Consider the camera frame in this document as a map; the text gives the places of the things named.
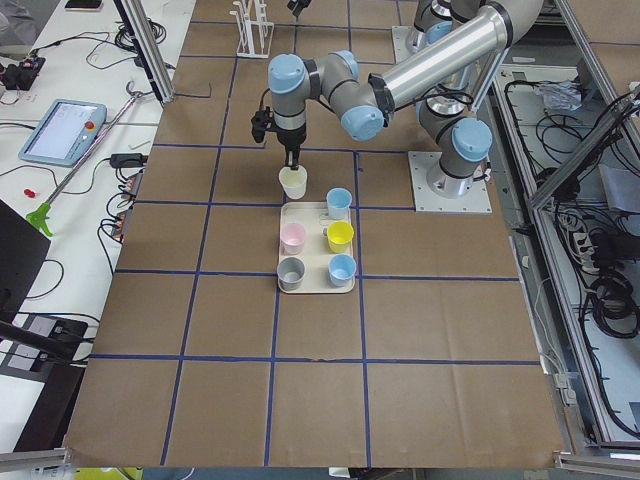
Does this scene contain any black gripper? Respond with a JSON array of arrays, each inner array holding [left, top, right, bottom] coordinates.
[[276, 125, 306, 171], [287, 0, 311, 11]]

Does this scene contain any cream white plastic cup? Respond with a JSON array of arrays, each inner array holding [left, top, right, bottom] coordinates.
[[278, 165, 308, 200]]

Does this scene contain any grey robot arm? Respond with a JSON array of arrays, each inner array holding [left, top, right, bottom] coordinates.
[[405, 0, 481, 53], [252, 1, 543, 171]]

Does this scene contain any light blue cup far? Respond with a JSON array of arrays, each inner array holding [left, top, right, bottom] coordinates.
[[326, 187, 352, 220]]

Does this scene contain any light blue cup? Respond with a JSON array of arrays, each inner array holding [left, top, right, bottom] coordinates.
[[328, 254, 357, 287], [326, 187, 352, 220]]

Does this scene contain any pink plastic cup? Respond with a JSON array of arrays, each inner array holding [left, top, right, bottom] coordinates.
[[280, 222, 307, 255]]

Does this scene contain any yellow plastic cup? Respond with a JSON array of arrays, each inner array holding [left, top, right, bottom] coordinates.
[[326, 221, 354, 253]]

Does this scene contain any grey plastic cup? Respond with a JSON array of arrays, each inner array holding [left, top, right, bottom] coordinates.
[[276, 257, 306, 292]]

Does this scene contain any light blue cup near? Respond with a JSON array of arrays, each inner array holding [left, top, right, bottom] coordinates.
[[328, 254, 357, 287]]

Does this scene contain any beige plastic tray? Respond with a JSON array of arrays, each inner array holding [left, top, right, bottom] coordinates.
[[278, 202, 356, 294]]

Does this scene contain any black power adapter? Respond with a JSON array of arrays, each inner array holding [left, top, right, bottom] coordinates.
[[109, 153, 148, 169]]

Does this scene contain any smartphone on table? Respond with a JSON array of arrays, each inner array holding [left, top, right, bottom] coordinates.
[[64, 0, 103, 12]]

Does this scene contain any blue teach pendant tablet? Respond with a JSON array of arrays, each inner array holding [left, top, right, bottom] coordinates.
[[18, 99, 107, 167]]

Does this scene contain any black laptop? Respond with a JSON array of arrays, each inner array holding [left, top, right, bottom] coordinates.
[[0, 201, 50, 323]]

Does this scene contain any black emergency stop box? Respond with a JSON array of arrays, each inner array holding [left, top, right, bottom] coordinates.
[[1, 56, 46, 91]]

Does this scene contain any white power strip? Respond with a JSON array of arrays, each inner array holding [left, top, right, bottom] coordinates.
[[571, 231, 599, 275]]

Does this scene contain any white wire cup rack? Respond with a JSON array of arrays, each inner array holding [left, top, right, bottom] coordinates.
[[229, 0, 275, 59]]

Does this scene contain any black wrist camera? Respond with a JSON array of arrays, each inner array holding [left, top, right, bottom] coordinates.
[[251, 106, 274, 143]]

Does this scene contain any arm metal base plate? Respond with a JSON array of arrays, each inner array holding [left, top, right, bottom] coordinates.
[[391, 26, 425, 63], [408, 151, 492, 215]]

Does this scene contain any aluminium frame post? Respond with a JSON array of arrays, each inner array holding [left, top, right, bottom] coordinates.
[[114, 0, 175, 104]]

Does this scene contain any green handled reacher grabber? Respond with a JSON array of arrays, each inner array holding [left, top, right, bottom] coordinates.
[[26, 80, 146, 237]]

